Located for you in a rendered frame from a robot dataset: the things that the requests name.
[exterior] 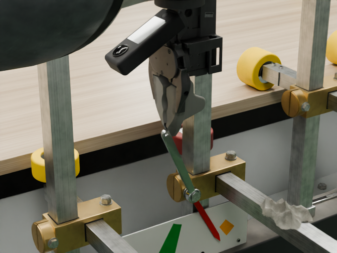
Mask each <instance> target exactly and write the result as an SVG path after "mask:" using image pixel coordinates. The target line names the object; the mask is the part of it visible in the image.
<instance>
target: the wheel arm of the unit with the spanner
mask: <svg viewBox="0 0 337 253"><path fill-rule="evenodd" d="M216 192H218V193H219V194H221V195H222V196H224V197H225V198H226V199H228V200H229V201H231V202H232V203H234V204H235V205H236V206H238V207H239V208H241V209H242V210H244V211H245V212H247V213H248V214H249V215H251V216H252V217H254V218H255V219H257V220H258V221H259V222H261V223H262V224H264V225H265V226H267V227H268V228H269V229H271V230H272V231H274V232H275V233H277V234H278V235H279V236H281V237H282V238H284V239H285V240H287V241H288V242H289V243H291V244H292V245H294V246H295V247H297V248H298V249H300V250H301V251H302V252H304V253H337V241H336V240H335V239H333V238H332V237H330V236H329V235H327V234H325V233H324V232H322V231H321V230H319V229H318V228H316V227H315V226H313V225H311V224H310V223H308V222H307V221H303V222H301V228H299V229H297V230H296V229H288V230H287V229H286V230H285V229H281V228H280V227H278V226H276V223H275V221H274V220H273V219H272V218H271V217H266V216H263V214H262V213H263V212H262V208H261V206H260V204H261V203H262V201H263V200H264V199H268V200H272V199H271V198H270V197H268V196H266V195H265V194H263V193H262V192H260V191H259V190H257V189H256V188H254V187H253V186H251V185H249V184H248V183H246V182H245V181H243V180H242V179H240V178H239V177H237V176H235V175H234V174H232V173H231V172H228V173H225V174H222V175H218V176H216ZM274 202H276V201H274Z"/></svg>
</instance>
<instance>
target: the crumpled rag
mask: <svg viewBox="0 0 337 253"><path fill-rule="evenodd" d="M260 206H261V208H262V212H263V213H262V214H263V216H266V217H271V218H272V219H273V220H274V221H275V223H276V226H278V227H280V228H281V229H285V230H286V229H287V230H288V229H296V230H297V229H299V228H301V222H303V221H308V222H310V221H313V220H312V216H311V215H310V213H309V210H308V209H307V208H305V207H304V206H302V205H299V206H295V205H292V206H290V205H288V203H287V202H286V201H285V200H284V199H283V198H282V199H280V200H279V201H277V202H274V201H273V200H268V199H264V200H263V201H262V203H261V204H260Z"/></svg>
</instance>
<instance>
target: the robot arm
mask: <svg viewBox="0 0 337 253"><path fill-rule="evenodd" d="M146 1H149V0H0V71H7V70H13V69H19V68H25V67H31V66H35V65H39V64H42V63H45V62H48V61H51V60H55V59H58V58H61V57H64V56H67V55H69V54H72V53H74V52H76V51H78V50H80V49H82V48H84V47H85V46H87V45H89V44H90V43H92V42H94V41H95V40H96V39H97V38H98V37H99V36H101V35H102V34H103V33H104V32H105V31H106V30H107V28H108V27H109V26H110V25H111V24H112V23H113V21H114V20H115V18H116V17H117V15H118V13H119V12H120V10H121V9H122V8H125V7H129V6H132V5H136V4H139V3H142V2H146ZM154 4H155V5H156V6H157V7H160V8H163V9H162V10H160V11H159V12H158V13H157V14H155V15H154V16H153V17H152V18H150V19H149V20H148V21H147V22H145V23H144V24H143V25H142V26H140V27H139V28H138V29H137V30H135V31H134V32H133V33H132V34H130V35H129V36H128V37H127V38H126V39H124V40H123V41H122V42H121V43H119V44H118V45H117V46H116V47H114V48H113V49H112V50H111V51H109V52H108V53H107V54H106V55H105V60H106V62H107V63H108V65H109V66H110V68H112V69H113V70H115V71H117V72H118V73H120V74H122V75H124V76H126V75H128V74H129V73H130V72H132V71H133V70H134V69H135V68H136V67H138V66H139V65H140V64H141V63H143V62H144V61H145V60H146V59H147V58H149V63H148V75H149V81H150V86H151V91H152V95H153V99H154V100H155V105H156V109H157V112H158V114H159V117H160V120H161V122H162V125H163V126H164V128H165V129H168V130H169V132H170V134H171V136H172V137H174V136H176V135H177V134H178V132H179V131H180V129H181V126H182V123H183V121H184V120H185V119H187V118H189V117H191V116H193V115H194V114H196V113H198V112H200V111H202V110H203V109H204V107H205V104H206V101H205V99H204V97H202V96H198V95H195V94H194V84H193V82H192V81H191V80H190V76H195V77H197V76H202V75H206V74H207V73H208V74H213V73H218V72H222V53H223V37H221V36H218V35H217V34H216V5H217V0H154ZM166 9H167V10H166ZM217 48H219V64H218V65H216V62H217Z"/></svg>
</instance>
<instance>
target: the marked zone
mask: <svg viewBox="0 0 337 253"><path fill-rule="evenodd" d="M181 226H182V225H181V224H173V225H172V227H171V229H170V231H169V233H168V235H167V237H166V239H165V241H164V243H163V245H162V247H161V249H160V251H159V253H175V252H176V248H177V244H178V239H179V235H180V230H181Z"/></svg>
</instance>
